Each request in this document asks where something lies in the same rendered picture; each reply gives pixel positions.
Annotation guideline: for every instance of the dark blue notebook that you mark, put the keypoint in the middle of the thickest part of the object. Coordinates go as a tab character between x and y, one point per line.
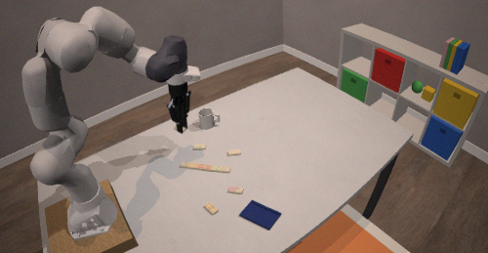
260	214

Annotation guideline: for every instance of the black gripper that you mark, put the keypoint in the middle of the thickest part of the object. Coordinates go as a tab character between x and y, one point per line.
181	113

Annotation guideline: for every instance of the grey mug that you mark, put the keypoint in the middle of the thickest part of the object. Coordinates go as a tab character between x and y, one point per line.
207	122

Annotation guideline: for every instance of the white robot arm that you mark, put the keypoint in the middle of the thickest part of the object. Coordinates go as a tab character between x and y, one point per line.
70	46

